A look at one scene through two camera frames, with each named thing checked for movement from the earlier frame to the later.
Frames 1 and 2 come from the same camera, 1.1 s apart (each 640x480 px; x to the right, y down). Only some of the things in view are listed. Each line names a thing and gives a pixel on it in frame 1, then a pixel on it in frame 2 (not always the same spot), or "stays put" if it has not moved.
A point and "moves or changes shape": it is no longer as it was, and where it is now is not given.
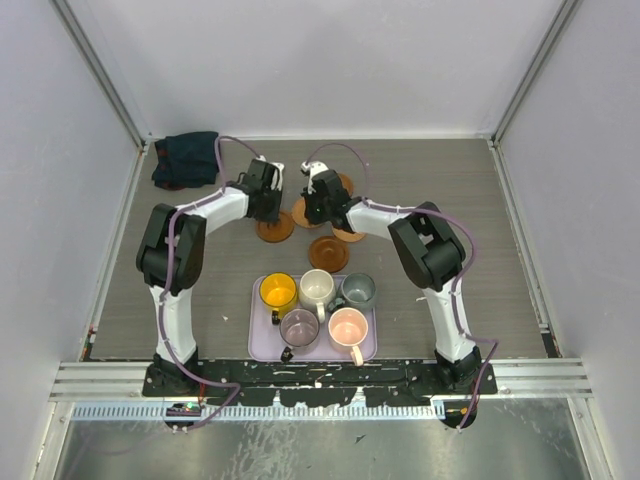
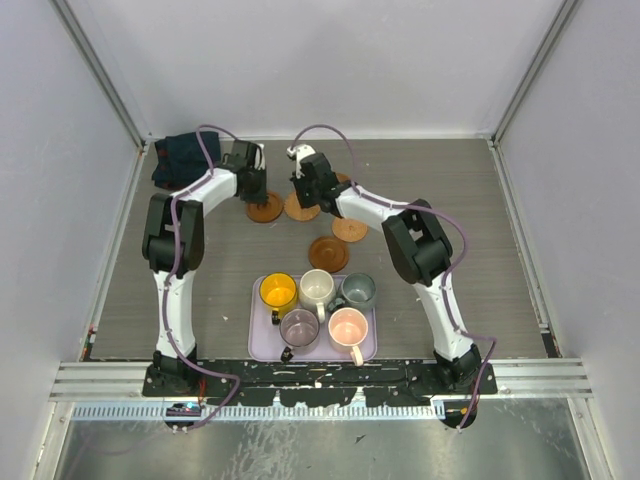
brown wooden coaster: (279, 232) moves or changes shape
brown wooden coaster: (348, 236) stays put
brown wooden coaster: (328, 253) stays put
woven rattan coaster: (298, 214) moves or changes shape
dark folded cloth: (185, 161) stays put
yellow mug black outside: (278, 293) stays put
